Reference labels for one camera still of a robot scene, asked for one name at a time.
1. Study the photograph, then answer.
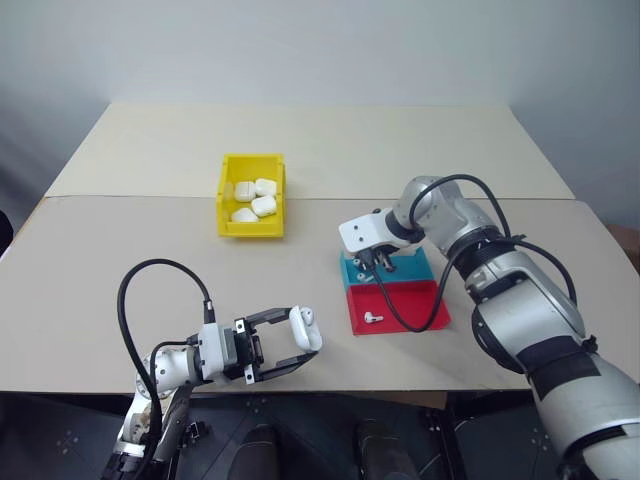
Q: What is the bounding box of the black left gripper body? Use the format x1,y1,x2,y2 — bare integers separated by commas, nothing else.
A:
223,317,267,385

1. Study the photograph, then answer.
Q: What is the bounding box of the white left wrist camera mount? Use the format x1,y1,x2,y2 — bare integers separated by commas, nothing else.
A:
197,322,236,385

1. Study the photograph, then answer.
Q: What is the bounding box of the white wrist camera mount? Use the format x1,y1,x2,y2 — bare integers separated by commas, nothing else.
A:
197,322,236,385
338,208,401,257

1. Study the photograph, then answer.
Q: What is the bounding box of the red plastic tray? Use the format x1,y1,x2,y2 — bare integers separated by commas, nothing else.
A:
347,279,454,335

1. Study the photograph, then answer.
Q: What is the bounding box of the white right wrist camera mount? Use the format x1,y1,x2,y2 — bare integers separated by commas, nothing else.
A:
338,208,401,257

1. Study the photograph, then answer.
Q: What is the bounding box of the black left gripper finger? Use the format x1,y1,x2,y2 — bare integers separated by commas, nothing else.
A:
252,350,320,383
247,306,295,333

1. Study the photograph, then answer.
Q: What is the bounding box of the yellow plastic bin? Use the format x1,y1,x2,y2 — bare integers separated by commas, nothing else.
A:
215,153,286,239

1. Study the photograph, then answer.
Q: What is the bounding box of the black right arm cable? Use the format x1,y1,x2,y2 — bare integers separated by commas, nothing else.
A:
364,173,599,351

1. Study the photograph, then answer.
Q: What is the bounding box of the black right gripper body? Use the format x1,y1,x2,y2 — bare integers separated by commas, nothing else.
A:
365,242,402,262

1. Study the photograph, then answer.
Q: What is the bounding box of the teal plastic tray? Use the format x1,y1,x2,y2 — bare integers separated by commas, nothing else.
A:
339,247,436,291

